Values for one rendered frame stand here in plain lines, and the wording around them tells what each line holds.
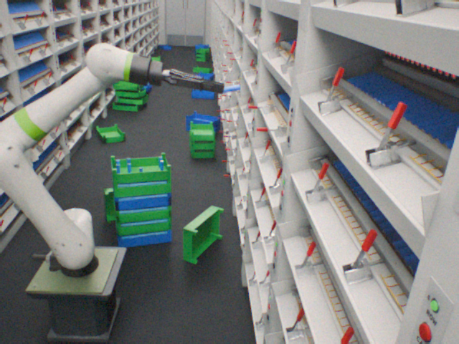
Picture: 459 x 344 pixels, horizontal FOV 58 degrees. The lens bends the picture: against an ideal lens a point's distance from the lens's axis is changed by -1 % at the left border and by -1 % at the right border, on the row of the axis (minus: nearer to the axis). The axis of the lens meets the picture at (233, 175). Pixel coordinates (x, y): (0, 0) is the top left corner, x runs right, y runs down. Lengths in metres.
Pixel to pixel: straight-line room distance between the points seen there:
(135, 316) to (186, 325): 0.23
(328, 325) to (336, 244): 0.19
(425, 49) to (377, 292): 0.36
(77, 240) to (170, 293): 0.72
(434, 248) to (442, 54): 0.19
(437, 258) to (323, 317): 0.50
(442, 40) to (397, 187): 0.19
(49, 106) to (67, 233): 0.43
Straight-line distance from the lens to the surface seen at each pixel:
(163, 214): 2.35
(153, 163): 2.42
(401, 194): 0.54
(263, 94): 1.71
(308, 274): 1.02
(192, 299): 2.06
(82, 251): 1.54
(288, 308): 1.23
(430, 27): 0.49
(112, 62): 1.34
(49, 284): 1.78
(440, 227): 0.45
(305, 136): 1.03
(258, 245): 1.80
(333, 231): 0.82
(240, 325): 1.95
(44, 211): 1.47
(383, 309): 0.66
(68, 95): 1.50
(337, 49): 1.00
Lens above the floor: 1.35
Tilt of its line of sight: 24 degrees down
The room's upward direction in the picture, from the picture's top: 3 degrees clockwise
